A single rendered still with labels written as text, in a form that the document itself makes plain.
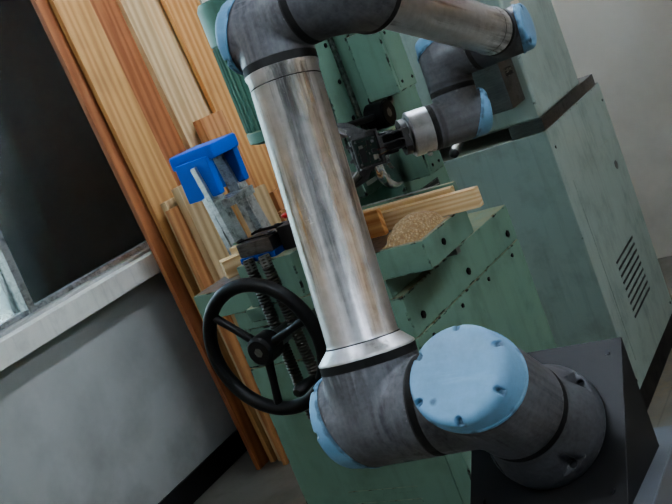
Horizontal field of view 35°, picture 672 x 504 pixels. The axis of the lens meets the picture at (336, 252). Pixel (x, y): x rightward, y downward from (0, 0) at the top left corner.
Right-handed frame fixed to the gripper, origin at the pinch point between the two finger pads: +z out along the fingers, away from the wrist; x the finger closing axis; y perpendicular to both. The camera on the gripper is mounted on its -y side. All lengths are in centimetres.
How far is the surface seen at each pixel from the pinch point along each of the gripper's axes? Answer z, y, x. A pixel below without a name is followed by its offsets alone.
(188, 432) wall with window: 55, -169, 79
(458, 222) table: -25.3, -1.1, 19.7
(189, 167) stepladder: 24, -110, -9
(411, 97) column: -32, -39, -8
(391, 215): -14.0, -9.3, 14.8
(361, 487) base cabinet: 9, -16, 69
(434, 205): -22.0, -2.6, 15.0
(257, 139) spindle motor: 7.2, -14.1, -8.6
